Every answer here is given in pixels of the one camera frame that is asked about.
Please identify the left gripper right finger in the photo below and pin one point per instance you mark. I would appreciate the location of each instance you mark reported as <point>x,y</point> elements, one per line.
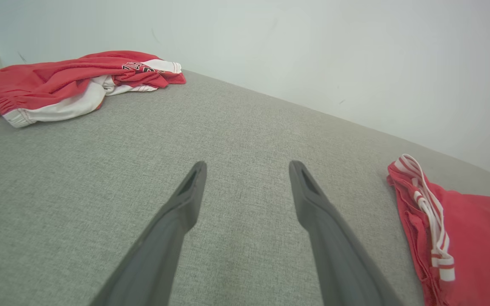
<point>334,250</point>

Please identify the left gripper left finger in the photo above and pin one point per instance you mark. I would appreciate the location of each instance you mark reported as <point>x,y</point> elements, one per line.
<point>160,246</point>

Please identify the red jersey with white sleeves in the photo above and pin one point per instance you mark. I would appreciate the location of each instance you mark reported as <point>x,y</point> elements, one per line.
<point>474,238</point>

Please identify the red shorts with white stripe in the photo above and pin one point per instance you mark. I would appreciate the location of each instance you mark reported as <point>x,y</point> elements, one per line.
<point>41,80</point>

